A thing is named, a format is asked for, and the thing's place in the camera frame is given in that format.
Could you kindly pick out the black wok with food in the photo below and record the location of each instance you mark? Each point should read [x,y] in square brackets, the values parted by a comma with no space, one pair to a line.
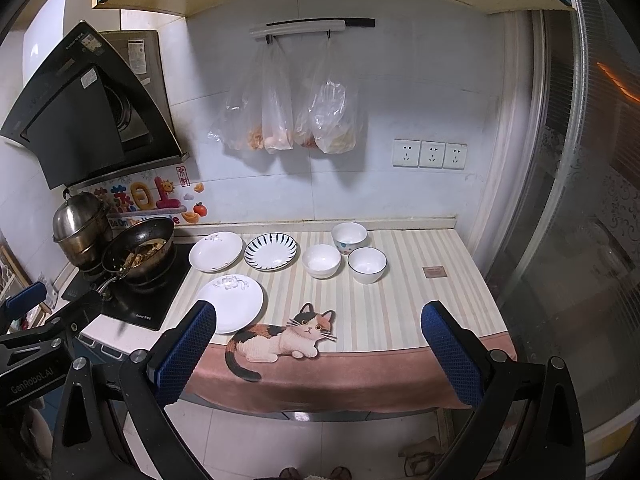
[139,253]

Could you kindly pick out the stainless steel pot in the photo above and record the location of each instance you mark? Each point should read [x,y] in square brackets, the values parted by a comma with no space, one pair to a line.
[81,229]

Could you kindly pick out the white bowl dark rim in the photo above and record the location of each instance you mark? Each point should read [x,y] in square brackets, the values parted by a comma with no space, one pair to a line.
[367,265]

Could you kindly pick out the striped cat table mat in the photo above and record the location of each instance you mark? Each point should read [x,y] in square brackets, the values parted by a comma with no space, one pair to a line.
[379,360]

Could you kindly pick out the wall hook rail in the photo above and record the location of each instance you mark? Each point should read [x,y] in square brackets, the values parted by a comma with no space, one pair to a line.
[309,26]

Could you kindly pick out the colourful wall sticker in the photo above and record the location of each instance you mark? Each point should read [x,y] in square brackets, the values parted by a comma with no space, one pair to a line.
[175,192]

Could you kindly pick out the white bowl blue pattern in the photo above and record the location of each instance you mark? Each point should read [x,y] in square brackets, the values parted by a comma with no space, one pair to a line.
[349,236]

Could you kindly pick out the plastic bag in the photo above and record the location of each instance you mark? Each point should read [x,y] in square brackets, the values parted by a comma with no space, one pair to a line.
[238,122]
[326,114]
[277,113]

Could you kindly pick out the white deep plate branch print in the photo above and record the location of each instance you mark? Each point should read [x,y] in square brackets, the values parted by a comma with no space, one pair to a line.
[216,252]

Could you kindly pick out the plastic bag right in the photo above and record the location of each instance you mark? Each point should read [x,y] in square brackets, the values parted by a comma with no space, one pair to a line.
[326,114]

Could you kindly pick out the black range hood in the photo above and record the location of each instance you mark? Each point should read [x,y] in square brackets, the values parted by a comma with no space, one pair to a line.
[86,115]

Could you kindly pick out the plastic bag middle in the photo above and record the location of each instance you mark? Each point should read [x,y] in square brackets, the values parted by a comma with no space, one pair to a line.
[277,113]

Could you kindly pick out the middle wall socket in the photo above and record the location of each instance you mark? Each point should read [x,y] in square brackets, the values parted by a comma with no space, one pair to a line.
[432,154]

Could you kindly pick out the right wall socket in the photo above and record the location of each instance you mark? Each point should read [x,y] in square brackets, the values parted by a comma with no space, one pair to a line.
[455,156]

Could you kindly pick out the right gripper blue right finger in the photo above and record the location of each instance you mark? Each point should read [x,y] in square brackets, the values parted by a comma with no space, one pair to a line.
[459,352]

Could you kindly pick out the plain white bowl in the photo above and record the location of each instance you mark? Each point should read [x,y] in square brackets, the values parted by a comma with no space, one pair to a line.
[321,261]

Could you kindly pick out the white plate with floral print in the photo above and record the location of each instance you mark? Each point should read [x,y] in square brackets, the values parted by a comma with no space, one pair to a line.
[237,300]

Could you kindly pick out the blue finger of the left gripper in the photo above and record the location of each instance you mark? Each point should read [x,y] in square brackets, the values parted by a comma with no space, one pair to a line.
[28,298]

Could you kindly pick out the left wall socket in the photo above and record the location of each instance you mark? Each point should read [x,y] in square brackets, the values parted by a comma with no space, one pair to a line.
[406,153]

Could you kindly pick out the glass sliding door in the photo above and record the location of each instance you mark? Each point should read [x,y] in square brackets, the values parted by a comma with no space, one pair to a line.
[567,280]

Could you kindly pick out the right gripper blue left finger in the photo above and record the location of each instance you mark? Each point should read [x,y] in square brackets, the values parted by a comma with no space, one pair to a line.
[177,352]

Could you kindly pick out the plastic bag left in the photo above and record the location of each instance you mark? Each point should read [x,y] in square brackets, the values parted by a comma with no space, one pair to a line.
[238,122]

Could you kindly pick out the black induction cooktop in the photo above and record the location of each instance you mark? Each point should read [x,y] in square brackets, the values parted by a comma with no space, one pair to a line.
[146,303]

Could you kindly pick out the wall socket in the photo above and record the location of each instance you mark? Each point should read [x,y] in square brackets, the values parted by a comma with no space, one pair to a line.
[432,154]
[455,156]
[406,153]

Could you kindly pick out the blue striped plate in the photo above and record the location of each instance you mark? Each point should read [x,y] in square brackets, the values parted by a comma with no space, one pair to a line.
[270,251]

